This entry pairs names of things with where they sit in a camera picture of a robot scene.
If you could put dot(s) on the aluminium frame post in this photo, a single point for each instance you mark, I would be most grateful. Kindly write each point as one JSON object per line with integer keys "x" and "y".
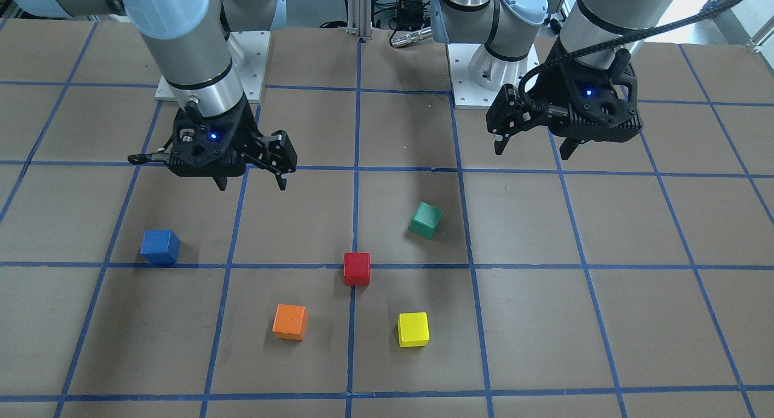
{"x": 359, "y": 18}

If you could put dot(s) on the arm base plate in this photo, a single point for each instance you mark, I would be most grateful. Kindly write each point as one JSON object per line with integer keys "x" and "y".
{"x": 477, "y": 76}
{"x": 249, "y": 51}

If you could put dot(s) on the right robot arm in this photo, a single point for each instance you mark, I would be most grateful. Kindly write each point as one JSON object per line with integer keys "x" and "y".
{"x": 187, "y": 38}

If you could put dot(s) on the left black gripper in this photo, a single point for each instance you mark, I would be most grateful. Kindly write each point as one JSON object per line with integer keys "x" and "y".
{"x": 551, "y": 93}

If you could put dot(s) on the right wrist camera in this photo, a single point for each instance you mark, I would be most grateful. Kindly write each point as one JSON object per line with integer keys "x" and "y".
{"x": 204, "y": 147}

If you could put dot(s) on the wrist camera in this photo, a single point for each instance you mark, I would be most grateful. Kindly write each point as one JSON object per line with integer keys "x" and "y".
{"x": 204, "y": 147}
{"x": 601, "y": 104}

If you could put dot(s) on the orange wooden block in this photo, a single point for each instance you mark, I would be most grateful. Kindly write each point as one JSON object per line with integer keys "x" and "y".
{"x": 290, "y": 322}

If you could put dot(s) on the blue wooden block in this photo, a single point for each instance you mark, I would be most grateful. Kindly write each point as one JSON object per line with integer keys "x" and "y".
{"x": 160, "y": 247}

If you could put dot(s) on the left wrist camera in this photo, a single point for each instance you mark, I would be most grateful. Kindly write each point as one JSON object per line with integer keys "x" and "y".
{"x": 601, "y": 104}

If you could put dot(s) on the red wooden block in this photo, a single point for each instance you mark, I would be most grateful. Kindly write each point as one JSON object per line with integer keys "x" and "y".
{"x": 357, "y": 269}

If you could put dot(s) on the yellow wooden block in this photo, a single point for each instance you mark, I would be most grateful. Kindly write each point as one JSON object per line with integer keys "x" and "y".
{"x": 413, "y": 329}

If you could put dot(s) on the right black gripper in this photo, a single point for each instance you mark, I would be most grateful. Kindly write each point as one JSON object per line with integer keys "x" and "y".
{"x": 248, "y": 133}

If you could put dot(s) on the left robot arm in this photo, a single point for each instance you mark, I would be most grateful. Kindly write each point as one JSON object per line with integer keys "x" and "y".
{"x": 593, "y": 31}

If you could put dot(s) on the green wooden block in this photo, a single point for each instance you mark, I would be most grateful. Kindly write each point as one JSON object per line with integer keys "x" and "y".
{"x": 425, "y": 220}

